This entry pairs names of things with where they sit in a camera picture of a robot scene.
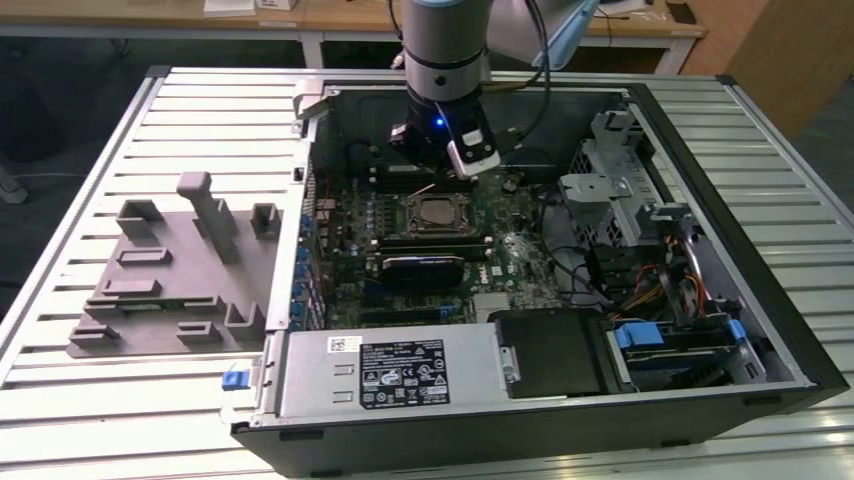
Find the silver CPU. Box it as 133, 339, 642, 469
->
417, 198, 463, 229

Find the metal socket cover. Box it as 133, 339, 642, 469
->
401, 192, 480, 237

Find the CPU socket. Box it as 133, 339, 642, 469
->
397, 192, 483, 240

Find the black graphics card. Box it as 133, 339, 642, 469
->
377, 253, 467, 297

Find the wooden desk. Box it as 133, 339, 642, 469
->
0, 0, 708, 76

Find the metal drive cage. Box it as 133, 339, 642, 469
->
556, 112, 675, 256

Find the green motherboard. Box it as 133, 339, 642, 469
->
303, 159, 568, 331

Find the silver finned heat sink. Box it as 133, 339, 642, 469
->
471, 293, 512, 321

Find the grey parts rack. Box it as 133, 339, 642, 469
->
65, 171, 285, 360

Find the black plastic shroud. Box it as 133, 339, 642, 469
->
488, 308, 606, 400

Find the silver power supply unit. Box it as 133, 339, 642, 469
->
264, 322, 523, 420

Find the green RAM stick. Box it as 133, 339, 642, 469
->
116, 298, 216, 307

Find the blue disk carrier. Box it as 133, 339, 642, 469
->
614, 323, 667, 350

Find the blue case latch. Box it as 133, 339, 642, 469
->
221, 363, 253, 392

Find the brown wooden cabinet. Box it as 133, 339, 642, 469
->
683, 0, 854, 144

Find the black PC case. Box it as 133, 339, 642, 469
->
219, 78, 852, 479

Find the grey metal leg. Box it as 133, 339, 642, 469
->
0, 149, 29, 205

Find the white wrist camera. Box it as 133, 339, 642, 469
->
444, 127, 503, 180

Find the grey plastic bracket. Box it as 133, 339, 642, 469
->
636, 202, 702, 236

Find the coloured wire bundle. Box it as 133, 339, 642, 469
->
623, 234, 712, 314

